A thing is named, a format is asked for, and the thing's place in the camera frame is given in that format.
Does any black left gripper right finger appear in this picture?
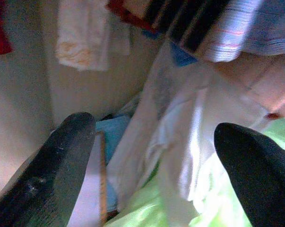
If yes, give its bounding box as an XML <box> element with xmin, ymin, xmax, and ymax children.
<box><xmin>214</xmin><ymin>122</ymin><xmax>285</xmax><ymax>227</ymax></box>

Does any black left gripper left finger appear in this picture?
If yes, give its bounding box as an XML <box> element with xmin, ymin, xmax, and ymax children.
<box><xmin>0</xmin><ymin>112</ymin><xmax>97</xmax><ymax>227</ymax></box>

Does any light green cloth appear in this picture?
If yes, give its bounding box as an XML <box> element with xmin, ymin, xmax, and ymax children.
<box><xmin>106</xmin><ymin>117</ymin><xmax>285</xmax><ymax>227</ymax></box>

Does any thin wooden stick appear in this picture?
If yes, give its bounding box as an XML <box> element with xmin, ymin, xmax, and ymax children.
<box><xmin>96</xmin><ymin>131</ymin><xmax>108</xmax><ymax>224</ymax></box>

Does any light blue cloth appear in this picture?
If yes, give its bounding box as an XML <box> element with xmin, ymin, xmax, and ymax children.
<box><xmin>95</xmin><ymin>115</ymin><xmax>131</xmax><ymax>211</ymax></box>

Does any white garment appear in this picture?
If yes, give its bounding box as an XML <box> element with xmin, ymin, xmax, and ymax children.
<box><xmin>108</xmin><ymin>44</ymin><xmax>277</xmax><ymax>210</ymax></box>

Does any blue cloth piece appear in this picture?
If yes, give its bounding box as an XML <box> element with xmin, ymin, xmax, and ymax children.
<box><xmin>142</xmin><ymin>28</ymin><xmax>198</xmax><ymax>66</ymax></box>

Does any white stained towel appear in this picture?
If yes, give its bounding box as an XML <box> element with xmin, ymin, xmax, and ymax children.
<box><xmin>55</xmin><ymin>0</ymin><xmax>110</xmax><ymax>72</ymax></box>

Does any blue white striped cloth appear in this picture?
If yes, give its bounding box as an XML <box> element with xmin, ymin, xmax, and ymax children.
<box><xmin>203</xmin><ymin>0</ymin><xmax>285</xmax><ymax>63</ymax></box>

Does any black striped fabric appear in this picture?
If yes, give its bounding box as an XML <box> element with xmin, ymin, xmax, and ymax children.
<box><xmin>142</xmin><ymin>0</ymin><xmax>231</xmax><ymax>53</ymax></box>

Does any red trimmed cloth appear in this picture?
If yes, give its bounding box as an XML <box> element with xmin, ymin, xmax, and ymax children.
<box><xmin>106</xmin><ymin>0</ymin><xmax>157</xmax><ymax>34</ymax></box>

